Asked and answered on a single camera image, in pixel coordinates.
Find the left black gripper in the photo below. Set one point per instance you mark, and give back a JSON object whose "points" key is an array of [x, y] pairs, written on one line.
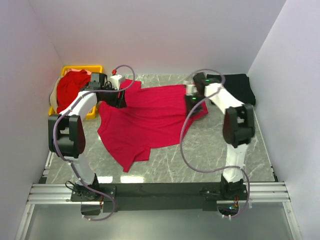
{"points": [[120, 102]]}

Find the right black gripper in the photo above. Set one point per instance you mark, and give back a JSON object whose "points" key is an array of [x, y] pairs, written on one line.
{"points": [[188, 106]]}

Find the crimson red t shirt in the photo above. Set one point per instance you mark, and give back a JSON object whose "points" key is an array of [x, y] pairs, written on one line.
{"points": [[153, 118]]}

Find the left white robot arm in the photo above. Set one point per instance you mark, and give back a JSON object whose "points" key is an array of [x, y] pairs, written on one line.
{"points": [[66, 135]]}

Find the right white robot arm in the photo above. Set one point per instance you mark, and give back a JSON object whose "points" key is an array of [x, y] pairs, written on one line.
{"points": [[238, 127]]}

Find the yellow plastic basket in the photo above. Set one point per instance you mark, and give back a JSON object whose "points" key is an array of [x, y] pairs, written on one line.
{"points": [[91, 68]]}

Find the folded black t shirt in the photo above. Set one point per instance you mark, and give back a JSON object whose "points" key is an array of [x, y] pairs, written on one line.
{"points": [[239, 86]]}

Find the dark red t shirt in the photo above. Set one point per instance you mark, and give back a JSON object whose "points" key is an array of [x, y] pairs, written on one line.
{"points": [[69, 86]]}

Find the beige cloth in basket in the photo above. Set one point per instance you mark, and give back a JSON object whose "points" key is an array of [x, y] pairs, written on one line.
{"points": [[53, 98]]}

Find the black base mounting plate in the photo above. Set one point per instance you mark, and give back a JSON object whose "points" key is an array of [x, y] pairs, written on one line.
{"points": [[171, 196]]}

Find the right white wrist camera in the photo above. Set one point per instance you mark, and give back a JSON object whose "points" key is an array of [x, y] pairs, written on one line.
{"points": [[190, 87]]}

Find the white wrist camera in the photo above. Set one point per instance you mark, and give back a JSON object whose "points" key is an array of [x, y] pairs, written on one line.
{"points": [[190, 87], [116, 81]]}

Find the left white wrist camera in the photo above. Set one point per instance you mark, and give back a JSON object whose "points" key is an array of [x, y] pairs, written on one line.
{"points": [[116, 81]]}

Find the aluminium frame rail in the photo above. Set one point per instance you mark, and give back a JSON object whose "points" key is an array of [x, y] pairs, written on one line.
{"points": [[56, 194]]}

